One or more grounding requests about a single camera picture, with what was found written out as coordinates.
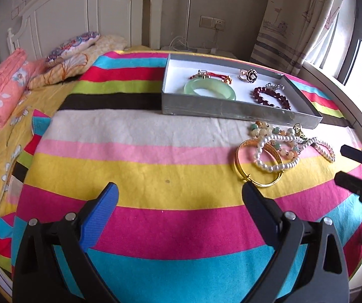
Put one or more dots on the printed curtain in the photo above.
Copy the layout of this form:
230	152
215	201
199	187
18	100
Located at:
294	22

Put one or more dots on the grey jewelry tray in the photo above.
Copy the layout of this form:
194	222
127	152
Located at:
181	72

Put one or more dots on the wall outlet panel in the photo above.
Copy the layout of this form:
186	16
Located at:
207	22

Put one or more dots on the cream patterned pillow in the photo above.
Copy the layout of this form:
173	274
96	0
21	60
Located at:
73	66

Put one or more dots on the gold bangle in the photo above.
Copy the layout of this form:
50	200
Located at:
239	167

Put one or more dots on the embroidered pillow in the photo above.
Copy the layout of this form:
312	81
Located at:
70	45

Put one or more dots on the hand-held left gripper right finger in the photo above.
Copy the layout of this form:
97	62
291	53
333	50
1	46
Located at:
261	216

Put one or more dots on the white lamp pole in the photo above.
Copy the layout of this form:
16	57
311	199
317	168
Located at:
189	17

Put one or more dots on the green jade bangle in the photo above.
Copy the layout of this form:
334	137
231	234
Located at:
212	97

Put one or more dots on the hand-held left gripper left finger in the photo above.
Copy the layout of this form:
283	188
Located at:
100	217

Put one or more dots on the striped colourful blanket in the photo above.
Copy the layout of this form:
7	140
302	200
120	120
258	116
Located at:
168	202

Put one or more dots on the pink folded quilt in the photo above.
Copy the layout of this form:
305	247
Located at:
1	85

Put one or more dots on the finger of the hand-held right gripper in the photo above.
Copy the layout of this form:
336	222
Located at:
356	153
349	180

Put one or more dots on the white bed headboard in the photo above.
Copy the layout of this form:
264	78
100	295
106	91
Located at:
73	9

